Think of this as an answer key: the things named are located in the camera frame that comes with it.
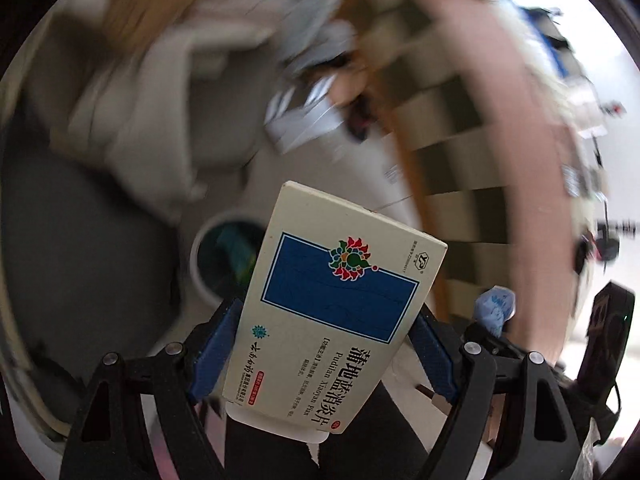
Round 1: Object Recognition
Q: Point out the white striped cloth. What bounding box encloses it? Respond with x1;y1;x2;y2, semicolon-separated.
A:
264;74;348;155

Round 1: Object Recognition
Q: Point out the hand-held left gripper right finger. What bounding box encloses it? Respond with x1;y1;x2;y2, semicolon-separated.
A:
410;305;583;480

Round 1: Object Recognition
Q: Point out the checkered blanket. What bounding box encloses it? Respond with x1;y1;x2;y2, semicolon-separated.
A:
357;0;576;326

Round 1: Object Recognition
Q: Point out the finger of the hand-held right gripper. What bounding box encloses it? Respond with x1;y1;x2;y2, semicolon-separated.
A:
464;321;568;381

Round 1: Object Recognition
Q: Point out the white and blue medicine box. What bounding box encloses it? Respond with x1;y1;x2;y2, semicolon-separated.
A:
220;181;448;443

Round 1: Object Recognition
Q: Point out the white round waste bin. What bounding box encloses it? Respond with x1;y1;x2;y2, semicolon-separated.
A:
189;211;267;307

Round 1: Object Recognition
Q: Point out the beige cloth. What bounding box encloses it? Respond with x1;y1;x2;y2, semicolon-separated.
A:
30;0;366;223

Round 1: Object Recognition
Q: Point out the grey round rug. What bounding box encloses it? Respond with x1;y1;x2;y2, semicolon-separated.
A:
0;152;183;428

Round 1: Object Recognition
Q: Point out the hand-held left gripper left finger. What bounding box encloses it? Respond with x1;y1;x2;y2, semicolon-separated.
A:
60;299;244;480

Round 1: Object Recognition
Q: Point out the blue paper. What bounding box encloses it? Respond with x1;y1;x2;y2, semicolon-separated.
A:
474;285;517;337

